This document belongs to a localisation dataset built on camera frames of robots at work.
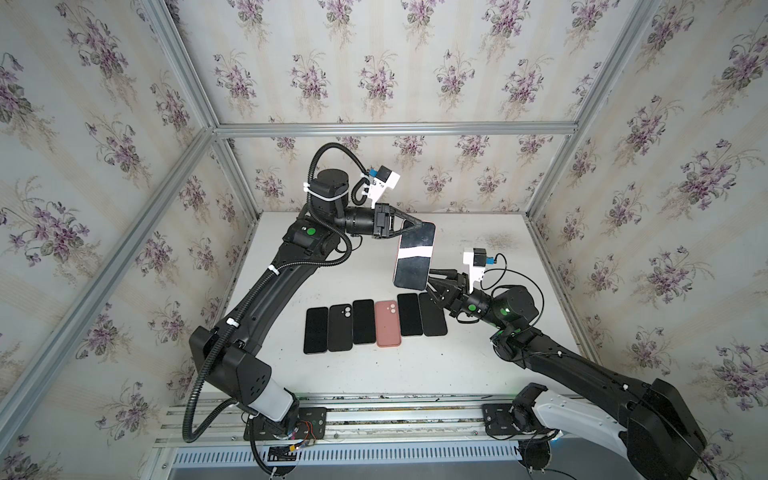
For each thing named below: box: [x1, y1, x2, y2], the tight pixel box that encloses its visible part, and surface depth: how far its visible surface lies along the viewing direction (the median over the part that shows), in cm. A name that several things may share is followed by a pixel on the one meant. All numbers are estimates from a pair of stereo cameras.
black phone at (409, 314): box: [397, 293, 423, 336], surface depth 92 cm
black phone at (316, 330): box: [303, 307, 328, 354], surface depth 92 cm
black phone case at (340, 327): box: [328, 304, 353, 352], surface depth 91 cm
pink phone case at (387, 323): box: [375, 300, 401, 347], surface depth 92 cm
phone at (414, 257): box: [393, 222, 437, 291], surface depth 61 cm
